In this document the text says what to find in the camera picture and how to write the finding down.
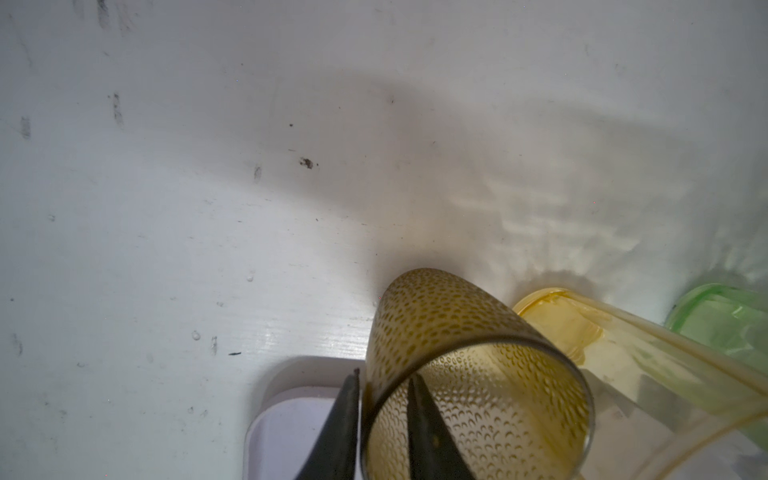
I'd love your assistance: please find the smooth green glass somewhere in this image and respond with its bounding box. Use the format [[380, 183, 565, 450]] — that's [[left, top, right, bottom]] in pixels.
[[664, 283, 767, 380]]

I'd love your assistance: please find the lilac plastic tray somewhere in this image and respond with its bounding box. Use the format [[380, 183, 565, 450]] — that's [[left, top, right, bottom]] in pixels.
[[242, 356, 365, 479]]

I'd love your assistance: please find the smooth yellow glass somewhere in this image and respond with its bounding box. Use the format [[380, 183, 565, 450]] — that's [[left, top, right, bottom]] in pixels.
[[513, 288, 767, 479]]

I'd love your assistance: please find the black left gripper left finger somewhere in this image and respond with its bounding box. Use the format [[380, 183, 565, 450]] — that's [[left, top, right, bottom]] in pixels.
[[296, 369, 360, 480]]

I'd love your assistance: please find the amber textured glass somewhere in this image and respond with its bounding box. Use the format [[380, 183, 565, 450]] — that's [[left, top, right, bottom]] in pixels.
[[361, 268, 594, 479]]

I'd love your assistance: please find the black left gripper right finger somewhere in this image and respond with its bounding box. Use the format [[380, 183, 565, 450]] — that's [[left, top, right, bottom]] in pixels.
[[407, 374, 474, 479]]

